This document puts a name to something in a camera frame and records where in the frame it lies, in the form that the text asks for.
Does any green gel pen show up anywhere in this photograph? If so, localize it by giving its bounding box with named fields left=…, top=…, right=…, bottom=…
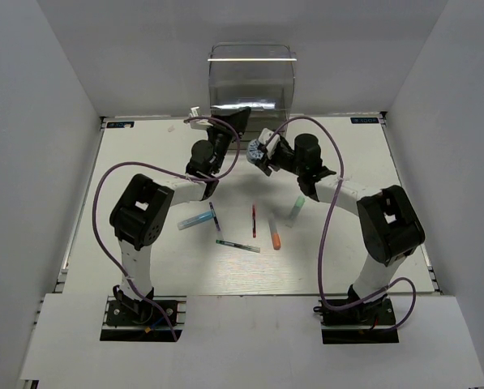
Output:
left=216, top=239, right=261, bottom=253

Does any green highlighter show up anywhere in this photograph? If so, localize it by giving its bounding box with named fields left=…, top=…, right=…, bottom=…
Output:
left=285, top=196, right=306, bottom=227

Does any orange highlighter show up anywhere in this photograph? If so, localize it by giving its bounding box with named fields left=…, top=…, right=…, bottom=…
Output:
left=268, top=214, right=281, bottom=250

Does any purple gel pen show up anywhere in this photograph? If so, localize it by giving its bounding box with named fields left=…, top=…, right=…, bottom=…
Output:
left=209, top=202, right=223, bottom=240

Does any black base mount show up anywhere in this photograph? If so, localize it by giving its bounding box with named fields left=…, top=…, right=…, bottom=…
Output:
left=100, top=297, right=186, bottom=343
left=313, top=297, right=399, bottom=345

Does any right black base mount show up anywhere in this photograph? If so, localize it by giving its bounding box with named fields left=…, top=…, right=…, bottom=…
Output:
left=313, top=297, right=399, bottom=345

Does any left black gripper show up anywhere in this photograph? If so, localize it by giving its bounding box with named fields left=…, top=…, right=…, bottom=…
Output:
left=205, top=107, right=251, bottom=174

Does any red gel pen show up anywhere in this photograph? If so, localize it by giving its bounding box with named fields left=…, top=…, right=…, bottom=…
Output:
left=251, top=204, right=257, bottom=238

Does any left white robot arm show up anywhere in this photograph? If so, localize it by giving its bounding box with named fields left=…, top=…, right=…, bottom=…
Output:
left=109, top=107, right=251, bottom=323

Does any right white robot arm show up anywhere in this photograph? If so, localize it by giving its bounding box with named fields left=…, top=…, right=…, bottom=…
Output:
left=246, top=130, right=426, bottom=323

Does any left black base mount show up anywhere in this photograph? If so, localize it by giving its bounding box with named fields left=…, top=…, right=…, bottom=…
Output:
left=100, top=297, right=186, bottom=343

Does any blue highlighter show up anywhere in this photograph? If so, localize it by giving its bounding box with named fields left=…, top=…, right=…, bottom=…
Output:
left=177, top=211, right=213, bottom=230

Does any clear acrylic drawer organizer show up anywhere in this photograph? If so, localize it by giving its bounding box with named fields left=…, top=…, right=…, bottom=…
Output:
left=208, top=42, right=297, bottom=123

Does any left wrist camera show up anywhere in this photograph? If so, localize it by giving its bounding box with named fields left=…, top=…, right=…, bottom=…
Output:
left=184, top=106, right=211, bottom=130

